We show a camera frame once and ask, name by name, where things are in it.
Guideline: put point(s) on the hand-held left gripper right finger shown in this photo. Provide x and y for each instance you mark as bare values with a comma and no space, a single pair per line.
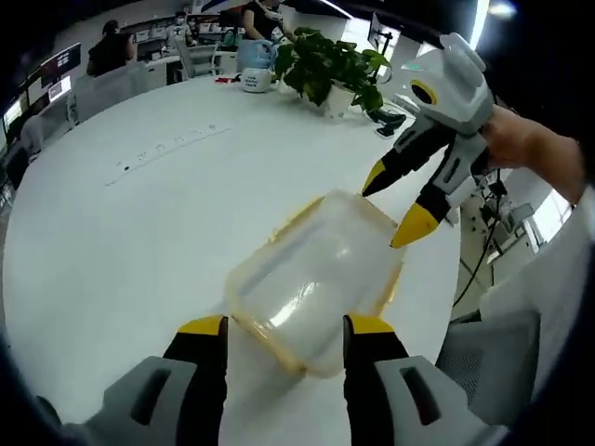
386,399

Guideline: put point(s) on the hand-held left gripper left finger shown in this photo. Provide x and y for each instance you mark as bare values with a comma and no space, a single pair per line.
186,399

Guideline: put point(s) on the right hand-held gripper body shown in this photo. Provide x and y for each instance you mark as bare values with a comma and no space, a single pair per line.
458,88

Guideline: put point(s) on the clear container with plastic buckle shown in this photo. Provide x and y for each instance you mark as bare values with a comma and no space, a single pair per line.
316,279

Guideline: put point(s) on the person's right hand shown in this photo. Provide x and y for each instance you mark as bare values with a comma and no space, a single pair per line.
518,141

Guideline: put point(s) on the black monitor stand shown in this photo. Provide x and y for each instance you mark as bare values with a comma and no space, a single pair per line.
390,127

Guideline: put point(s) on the white plant pot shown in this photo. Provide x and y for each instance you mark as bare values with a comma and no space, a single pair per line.
338,102

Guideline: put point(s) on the desk monitor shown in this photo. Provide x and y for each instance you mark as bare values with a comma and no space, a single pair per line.
379,35

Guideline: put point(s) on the grey mesh office chair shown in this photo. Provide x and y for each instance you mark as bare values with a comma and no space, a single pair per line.
483,358

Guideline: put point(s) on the green potted plant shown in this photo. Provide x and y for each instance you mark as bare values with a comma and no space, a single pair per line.
325,60

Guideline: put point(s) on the person's white shirt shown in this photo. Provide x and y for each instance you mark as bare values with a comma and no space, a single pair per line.
558,288

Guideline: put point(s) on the white mug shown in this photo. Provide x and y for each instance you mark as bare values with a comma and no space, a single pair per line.
255,81

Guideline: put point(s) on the light blue bag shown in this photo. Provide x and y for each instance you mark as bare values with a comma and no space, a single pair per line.
255,56

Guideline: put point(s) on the small red object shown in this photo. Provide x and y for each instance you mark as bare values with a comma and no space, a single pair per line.
223,81

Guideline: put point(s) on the dark wall screen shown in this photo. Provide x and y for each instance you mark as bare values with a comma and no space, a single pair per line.
60,72

